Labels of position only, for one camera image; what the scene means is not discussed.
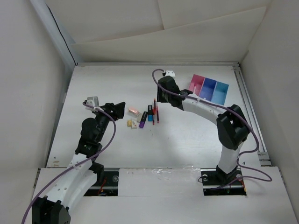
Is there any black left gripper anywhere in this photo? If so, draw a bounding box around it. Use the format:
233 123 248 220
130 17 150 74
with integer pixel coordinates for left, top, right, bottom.
93 102 124 142

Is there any rose gold stapler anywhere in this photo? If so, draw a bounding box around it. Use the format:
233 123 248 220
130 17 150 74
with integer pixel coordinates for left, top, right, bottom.
128 107 140 117

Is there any white eraser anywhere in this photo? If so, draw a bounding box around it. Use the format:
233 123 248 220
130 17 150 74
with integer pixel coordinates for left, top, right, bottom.
131 119 138 129

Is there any purple black highlighter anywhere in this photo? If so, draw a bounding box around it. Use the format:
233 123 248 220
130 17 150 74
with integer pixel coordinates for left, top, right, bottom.
139 112 148 128

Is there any blue black highlighter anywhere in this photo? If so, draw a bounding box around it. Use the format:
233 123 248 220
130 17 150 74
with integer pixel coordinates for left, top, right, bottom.
148 105 154 122

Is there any red pen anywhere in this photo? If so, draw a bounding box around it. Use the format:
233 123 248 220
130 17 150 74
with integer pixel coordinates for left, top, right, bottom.
152 99 156 125

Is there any pink white pen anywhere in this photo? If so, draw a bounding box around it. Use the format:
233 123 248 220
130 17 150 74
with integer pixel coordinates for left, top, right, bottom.
156 103 159 124

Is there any grey eraser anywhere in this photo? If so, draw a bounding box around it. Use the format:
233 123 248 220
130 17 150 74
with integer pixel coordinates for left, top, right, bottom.
136 113 142 122

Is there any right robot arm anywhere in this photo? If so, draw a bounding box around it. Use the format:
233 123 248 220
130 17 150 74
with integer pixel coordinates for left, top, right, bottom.
156 76 249 185

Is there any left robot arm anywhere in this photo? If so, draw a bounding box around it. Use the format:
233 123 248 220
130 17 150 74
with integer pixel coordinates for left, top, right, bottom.
29 100 126 224

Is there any pink container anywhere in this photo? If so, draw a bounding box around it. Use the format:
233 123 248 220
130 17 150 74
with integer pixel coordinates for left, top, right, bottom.
188 74 205 96

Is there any dark blue container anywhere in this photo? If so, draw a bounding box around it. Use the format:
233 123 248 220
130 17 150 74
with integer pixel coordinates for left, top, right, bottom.
199 77 217 101

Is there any light blue container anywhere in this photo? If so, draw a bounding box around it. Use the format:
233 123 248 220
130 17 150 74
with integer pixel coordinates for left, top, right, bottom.
211 82 229 105

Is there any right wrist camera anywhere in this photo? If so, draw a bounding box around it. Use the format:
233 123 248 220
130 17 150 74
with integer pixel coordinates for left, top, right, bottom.
162 70 176 77

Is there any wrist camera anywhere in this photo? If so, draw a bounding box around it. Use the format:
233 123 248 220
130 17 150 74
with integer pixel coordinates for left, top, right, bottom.
162 70 176 77
84 96 99 107

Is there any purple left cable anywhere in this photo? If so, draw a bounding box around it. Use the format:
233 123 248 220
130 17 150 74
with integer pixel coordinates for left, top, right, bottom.
21 101 117 224

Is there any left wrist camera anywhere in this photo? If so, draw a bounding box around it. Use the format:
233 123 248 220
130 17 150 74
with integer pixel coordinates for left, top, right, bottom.
84 96 99 107

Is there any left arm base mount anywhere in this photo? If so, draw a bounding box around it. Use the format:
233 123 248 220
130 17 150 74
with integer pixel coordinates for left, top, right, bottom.
84 163 120 196

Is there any aluminium rail right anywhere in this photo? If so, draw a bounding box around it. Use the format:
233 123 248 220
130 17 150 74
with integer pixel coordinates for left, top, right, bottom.
233 63 272 167

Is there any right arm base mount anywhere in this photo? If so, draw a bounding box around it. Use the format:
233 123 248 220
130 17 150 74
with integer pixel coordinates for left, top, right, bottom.
197 167 247 196

